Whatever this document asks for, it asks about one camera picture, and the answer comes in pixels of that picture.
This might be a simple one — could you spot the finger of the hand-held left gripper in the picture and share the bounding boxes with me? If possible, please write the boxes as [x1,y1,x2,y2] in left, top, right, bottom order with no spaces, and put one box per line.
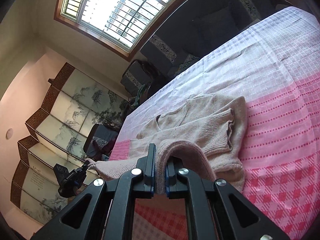
[80,160,91,178]

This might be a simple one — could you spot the painted folding screen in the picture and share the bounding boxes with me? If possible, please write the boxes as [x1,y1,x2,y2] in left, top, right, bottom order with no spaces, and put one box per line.
[10,64,128,224]

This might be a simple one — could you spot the barred window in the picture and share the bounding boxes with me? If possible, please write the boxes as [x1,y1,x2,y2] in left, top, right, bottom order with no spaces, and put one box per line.
[54,0,218,60]

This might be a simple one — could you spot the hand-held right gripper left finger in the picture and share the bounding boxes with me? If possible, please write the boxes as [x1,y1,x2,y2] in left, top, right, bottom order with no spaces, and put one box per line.
[30,143,157,240]

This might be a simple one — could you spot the dark sofa with patterned strips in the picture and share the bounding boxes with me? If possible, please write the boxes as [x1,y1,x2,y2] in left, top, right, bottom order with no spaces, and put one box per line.
[140,0,278,78]

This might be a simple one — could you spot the dark armchair with patterned strip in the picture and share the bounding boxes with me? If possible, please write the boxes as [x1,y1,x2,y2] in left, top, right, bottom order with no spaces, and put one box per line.
[120,59,155,95]

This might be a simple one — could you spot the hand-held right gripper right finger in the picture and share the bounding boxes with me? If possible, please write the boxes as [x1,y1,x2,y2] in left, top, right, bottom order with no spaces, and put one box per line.
[165,156,290,240]

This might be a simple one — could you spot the beige knit sweater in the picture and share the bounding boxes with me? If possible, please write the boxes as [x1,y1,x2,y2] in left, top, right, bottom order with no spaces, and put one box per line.
[85,94,248,197]

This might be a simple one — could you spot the chair with piled clothes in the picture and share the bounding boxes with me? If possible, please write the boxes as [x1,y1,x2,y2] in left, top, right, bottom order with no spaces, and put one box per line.
[84,124,120,161]

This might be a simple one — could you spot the pink checked blanket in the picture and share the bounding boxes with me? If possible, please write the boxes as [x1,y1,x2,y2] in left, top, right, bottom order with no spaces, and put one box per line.
[107,6,320,240]

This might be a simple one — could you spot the dark sofa cushion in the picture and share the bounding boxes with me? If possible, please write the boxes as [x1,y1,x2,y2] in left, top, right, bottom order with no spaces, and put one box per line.
[192,6,240,55]

